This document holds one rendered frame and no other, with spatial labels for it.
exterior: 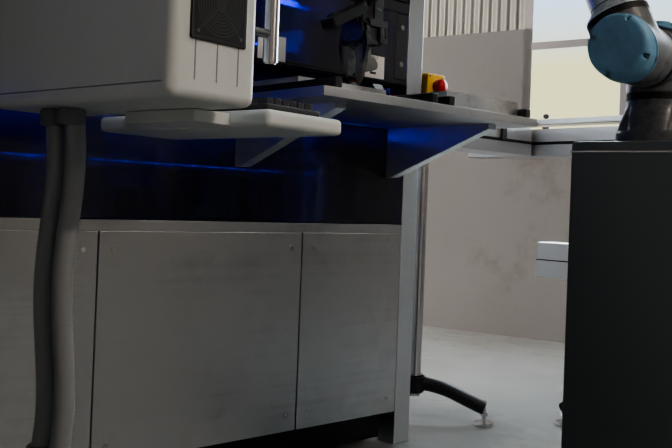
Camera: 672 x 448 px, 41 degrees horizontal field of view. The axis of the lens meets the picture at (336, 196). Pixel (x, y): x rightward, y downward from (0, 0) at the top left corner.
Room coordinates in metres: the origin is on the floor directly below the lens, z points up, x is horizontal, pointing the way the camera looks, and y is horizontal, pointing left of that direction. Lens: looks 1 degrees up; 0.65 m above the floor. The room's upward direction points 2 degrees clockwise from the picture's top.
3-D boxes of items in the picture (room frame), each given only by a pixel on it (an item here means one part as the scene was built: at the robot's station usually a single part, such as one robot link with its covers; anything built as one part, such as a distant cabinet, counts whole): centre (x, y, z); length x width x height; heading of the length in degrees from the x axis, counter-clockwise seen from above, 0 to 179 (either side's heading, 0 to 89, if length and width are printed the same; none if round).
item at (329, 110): (1.94, 0.11, 0.79); 0.34 x 0.03 x 0.13; 42
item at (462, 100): (2.20, -0.22, 0.90); 0.34 x 0.26 x 0.04; 42
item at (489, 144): (2.83, -0.37, 0.92); 0.69 x 0.15 x 0.16; 132
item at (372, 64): (2.03, -0.06, 0.97); 0.06 x 0.03 x 0.09; 132
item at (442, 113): (2.11, -0.07, 0.87); 0.70 x 0.48 x 0.02; 132
